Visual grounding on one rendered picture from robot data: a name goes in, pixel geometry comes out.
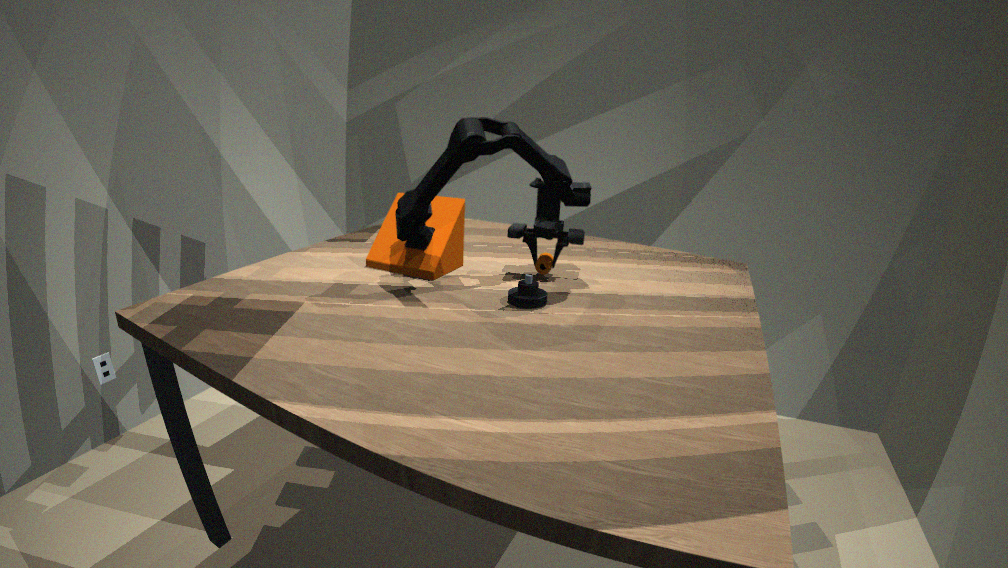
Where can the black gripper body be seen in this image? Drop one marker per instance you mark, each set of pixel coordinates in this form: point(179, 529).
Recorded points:
point(574, 236)

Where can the orange knob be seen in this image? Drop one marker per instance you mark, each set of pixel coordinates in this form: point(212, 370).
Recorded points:
point(544, 263)

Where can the dark grey round pedestal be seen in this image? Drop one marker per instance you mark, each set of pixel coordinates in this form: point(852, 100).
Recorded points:
point(527, 294)

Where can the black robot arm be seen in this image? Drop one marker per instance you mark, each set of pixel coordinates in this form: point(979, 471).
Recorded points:
point(468, 142)

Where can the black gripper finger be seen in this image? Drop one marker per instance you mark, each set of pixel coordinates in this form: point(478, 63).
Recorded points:
point(559, 246)
point(533, 248)

